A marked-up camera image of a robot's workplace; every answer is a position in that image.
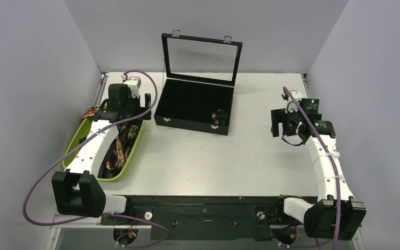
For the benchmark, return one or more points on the black display case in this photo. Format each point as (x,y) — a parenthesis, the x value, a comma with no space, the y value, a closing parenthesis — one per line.
(200,78)

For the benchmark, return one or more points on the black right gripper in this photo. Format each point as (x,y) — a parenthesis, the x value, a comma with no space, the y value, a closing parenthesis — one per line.
(276,122)

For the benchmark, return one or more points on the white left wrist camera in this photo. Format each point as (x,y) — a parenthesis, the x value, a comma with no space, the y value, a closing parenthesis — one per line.
(133,83)

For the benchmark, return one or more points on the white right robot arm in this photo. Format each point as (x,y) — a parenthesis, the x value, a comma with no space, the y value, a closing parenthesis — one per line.
(336,214)

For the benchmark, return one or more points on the red floral tie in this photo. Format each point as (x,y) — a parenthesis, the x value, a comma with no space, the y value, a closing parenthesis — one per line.
(90,112)

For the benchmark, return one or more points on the brown paisley tie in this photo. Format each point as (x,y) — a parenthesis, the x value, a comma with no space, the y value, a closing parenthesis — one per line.
(121,147)

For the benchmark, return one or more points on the green plastic bin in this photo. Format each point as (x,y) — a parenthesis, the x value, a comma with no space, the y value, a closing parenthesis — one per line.
(82,133)

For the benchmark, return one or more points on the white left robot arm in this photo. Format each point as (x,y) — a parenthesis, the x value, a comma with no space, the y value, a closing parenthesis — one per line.
(76,189)

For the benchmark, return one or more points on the black gold floral tie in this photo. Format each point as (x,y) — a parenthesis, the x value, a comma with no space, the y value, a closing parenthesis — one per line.
(219,117)

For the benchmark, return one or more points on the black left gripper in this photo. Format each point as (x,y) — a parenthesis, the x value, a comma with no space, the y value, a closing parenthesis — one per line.
(137,101)

